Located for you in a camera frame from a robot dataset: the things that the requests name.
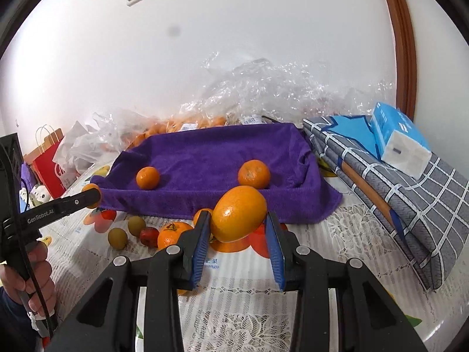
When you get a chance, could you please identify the purple towel covered tray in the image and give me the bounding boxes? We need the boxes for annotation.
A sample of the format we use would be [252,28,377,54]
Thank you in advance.
[90,122,344,225]

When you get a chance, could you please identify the tangerine with green stem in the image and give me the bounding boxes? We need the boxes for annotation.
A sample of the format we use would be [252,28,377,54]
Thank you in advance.
[157,221,194,250]
[238,159,271,189]

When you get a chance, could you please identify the large orange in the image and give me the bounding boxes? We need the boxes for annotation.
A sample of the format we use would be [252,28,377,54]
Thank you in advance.
[210,185,268,243]

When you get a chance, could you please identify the clear plastic bag of tangerines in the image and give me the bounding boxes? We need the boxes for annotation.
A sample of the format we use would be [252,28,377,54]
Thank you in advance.
[125,53,396,151]

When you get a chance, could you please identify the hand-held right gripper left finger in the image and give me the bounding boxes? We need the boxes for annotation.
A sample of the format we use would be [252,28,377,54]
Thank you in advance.
[46,211,212,352]

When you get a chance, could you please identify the person's left hand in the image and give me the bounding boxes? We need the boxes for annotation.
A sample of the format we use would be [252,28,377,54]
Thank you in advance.
[0,244,57,316]

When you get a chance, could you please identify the small red fruit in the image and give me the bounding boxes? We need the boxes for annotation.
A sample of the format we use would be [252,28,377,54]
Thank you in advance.
[140,227,160,246]

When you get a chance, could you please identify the red paper bag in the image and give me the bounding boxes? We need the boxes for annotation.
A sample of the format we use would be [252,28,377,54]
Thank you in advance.
[24,125,79,199]

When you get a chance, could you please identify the white plastic bag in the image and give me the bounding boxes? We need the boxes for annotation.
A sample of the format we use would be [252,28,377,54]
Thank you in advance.
[53,112,127,178]

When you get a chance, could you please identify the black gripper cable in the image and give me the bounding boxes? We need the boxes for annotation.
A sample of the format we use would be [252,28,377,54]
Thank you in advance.
[0,147,52,338]

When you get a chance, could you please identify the blue white tissue pack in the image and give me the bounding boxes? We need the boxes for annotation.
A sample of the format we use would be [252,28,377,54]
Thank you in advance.
[369,101,433,179]

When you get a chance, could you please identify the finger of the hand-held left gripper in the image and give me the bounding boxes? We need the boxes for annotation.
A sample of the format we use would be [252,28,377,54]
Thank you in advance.
[20,187,102,230]

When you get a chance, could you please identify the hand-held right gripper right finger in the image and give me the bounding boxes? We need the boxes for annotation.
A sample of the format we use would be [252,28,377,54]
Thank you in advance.
[266,211,429,352]

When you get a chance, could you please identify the small tangerine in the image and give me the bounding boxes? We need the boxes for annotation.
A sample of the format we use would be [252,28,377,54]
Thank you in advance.
[81,183,101,209]
[136,166,161,190]
[193,208,214,230]

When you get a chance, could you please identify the small yellow-green fruit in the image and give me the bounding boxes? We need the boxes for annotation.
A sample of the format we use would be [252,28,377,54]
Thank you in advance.
[107,228,128,249]
[128,216,147,237]

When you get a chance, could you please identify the brown wooden door frame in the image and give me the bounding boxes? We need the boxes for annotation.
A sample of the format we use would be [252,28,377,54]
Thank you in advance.
[377,0,418,121]

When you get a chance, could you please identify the folded grey checked blanket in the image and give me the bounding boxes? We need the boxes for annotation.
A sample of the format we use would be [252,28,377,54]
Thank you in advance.
[302,115,469,291]

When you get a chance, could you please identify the small white toy figure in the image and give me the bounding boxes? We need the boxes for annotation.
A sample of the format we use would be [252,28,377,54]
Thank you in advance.
[28,184,51,208]

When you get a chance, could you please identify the person's left forearm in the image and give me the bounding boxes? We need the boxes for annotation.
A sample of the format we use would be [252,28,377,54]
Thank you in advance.
[0,286,46,352]

